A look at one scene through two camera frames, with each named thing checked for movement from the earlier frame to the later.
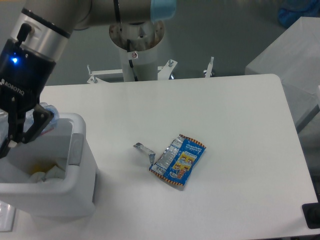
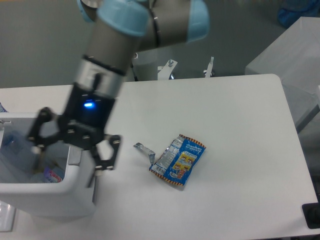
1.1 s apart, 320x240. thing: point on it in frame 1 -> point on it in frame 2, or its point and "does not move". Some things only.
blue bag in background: x=292 y=10 does not move
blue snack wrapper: x=177 y=162 does not move
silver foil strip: x=151 y=153 does not move
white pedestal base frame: x=164 y=72 does not move
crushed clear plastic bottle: x=4 y=125 -> x=17 y=155
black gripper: x=24 y=73 -> x=86 y=116
